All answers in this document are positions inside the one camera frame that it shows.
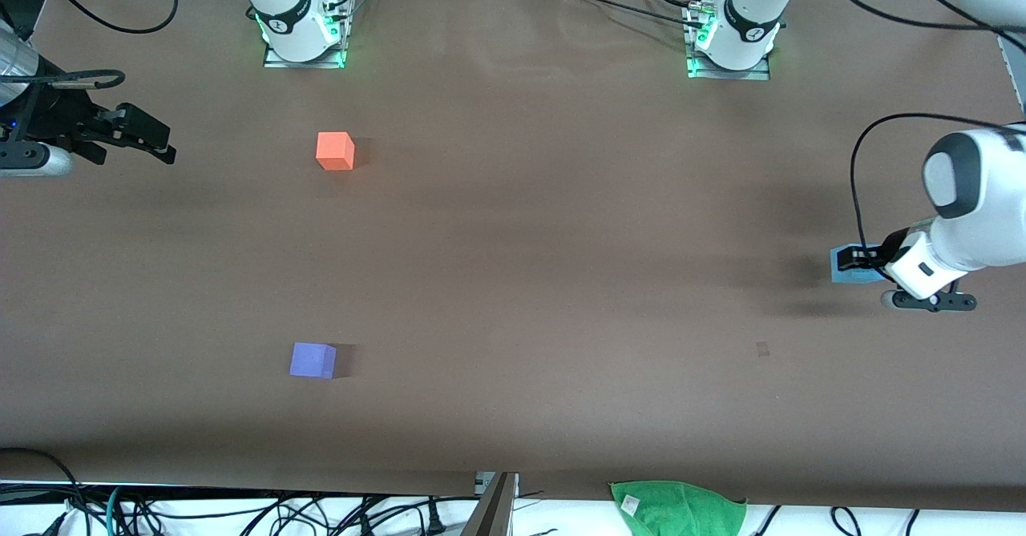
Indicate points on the aluminium profile post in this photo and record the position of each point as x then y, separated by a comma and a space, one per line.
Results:
493, 512

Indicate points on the blue block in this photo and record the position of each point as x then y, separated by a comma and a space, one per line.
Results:
854, 277

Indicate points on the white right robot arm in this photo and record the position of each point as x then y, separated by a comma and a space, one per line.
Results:
288, 15

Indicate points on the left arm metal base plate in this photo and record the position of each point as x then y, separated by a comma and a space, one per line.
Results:
753, 75

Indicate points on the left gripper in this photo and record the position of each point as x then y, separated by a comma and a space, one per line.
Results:
888, 247

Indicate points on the orange block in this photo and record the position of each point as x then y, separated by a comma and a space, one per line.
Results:
335, 151

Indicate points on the brown table mat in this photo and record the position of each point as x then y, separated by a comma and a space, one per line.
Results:
561, 320

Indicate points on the green cloth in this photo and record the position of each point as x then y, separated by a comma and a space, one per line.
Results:
677, 512

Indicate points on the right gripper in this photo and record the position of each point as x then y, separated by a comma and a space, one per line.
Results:
54, 116

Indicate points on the purple block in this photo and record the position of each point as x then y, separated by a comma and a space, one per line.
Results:
313, 360

